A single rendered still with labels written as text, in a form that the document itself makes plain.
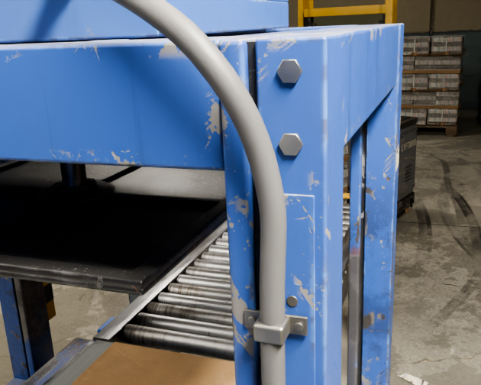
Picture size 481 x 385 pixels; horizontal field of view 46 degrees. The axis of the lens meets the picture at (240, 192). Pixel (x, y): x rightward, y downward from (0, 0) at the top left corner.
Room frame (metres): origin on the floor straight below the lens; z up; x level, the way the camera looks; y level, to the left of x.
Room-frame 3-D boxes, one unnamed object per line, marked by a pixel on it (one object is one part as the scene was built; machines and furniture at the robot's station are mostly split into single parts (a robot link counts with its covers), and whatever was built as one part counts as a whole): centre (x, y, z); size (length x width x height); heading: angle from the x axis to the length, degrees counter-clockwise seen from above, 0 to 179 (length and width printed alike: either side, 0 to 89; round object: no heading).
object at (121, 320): (1.92, 0.14, 0.74); 1.34 x 0.05 x 0.12; 159
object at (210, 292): (1.52, 0.02, 0.77); 0.47 x 0.05 x 0.05; 69
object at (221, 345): (1.28, 0.11, 0.77); 0.47 x 0.05 x 0.05; 69
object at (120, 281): (0.87, 0.26, 1.30); 0.55 x 0.55 x 0.03; 69
